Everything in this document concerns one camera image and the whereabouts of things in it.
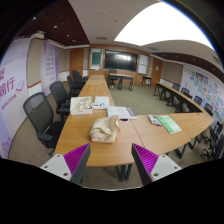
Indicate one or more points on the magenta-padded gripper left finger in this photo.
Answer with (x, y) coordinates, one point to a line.
(75, 160)

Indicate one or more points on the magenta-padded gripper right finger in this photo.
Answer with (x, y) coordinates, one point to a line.
(146, 160)

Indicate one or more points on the cream chevron towel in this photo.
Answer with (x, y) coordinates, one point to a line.
(103, 131)

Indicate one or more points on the blue marker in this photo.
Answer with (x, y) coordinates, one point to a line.
(157, 122)

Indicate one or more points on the white marker box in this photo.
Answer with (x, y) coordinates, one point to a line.
(151, 119)

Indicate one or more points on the green booklet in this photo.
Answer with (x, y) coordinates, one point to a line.
(168, 123)

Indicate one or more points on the white open cardboard box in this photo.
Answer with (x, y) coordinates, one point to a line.
(80, 106)

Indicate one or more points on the white flat box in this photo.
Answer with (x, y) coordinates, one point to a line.
(118, 111)

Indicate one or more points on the white and blue packet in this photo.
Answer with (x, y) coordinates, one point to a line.
(99, 106)

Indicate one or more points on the black mesh office chair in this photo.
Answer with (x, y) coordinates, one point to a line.
(58, 93)
(38, 111)

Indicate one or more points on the white paper sheet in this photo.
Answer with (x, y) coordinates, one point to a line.
(102, 100)

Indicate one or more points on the row of black chairs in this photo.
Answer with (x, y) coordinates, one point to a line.
(209, 108)
(76, 78)

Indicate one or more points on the small wooden side desk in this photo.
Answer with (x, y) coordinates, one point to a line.
(147, 76)

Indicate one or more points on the wooden desk with black legs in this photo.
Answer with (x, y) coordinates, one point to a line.
(120, 75)

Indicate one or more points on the brown wooden door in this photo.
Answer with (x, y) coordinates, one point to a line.
(157, 70)
(76, 61)

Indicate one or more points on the black chair behind desk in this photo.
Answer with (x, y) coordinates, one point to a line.
(113, 71)

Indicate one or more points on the plain white whiteboard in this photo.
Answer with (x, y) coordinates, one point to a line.
(143, 64)

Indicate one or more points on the whiteboard with green sheet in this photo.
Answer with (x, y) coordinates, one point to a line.
(96, 58)

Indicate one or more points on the white ceiling light panel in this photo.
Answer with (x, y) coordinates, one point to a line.
(163, 25)

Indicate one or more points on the large purple wall banner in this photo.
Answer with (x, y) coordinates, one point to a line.
(11, 90)

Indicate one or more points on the colourful wall poster collage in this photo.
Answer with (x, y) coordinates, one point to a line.
(208, 88)

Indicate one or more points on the narrow purple wall banner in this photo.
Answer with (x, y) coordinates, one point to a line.
(50, 65)

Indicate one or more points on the large black wall screen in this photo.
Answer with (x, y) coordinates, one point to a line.
(120, 60)

